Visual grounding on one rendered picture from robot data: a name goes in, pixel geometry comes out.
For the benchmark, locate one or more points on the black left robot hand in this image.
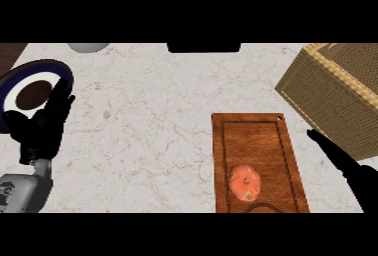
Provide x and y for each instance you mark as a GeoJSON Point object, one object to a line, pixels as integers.
{"type": "Point", "coordinates": [43, 130]}

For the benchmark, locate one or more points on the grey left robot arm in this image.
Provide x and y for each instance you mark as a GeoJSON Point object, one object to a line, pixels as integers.
{"type": "Point", "coordinates": [24, 190]}

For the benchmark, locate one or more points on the tan wicker basket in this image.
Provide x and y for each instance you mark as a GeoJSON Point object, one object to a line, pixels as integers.
{"type": "Point", "coordinates": [334, 96]}

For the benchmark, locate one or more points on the brown wooden cutting board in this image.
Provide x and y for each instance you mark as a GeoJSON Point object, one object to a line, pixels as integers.
{"type": "Point", "coordinates": [259, 163]}

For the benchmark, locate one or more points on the black appliance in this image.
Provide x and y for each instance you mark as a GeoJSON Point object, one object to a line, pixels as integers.
{"type": "Point", "coordinates": [204, 47]}

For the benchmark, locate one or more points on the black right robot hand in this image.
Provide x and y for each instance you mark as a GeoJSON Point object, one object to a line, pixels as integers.
{"type": "Point", "coordinates": [355, 173]}

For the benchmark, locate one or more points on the dark brown wooden object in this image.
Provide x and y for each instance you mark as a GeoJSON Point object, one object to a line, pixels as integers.
{"type": "Point", "coordinates": [9, 55]}

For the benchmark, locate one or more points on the grey round object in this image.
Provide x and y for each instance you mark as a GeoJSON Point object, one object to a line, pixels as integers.
{"type": "Point", "coordinates": [89, 47]}

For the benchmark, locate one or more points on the blue and white plate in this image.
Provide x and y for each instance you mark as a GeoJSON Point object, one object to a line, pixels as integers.
{"type": "Point", "coordinates": [24, 83]}

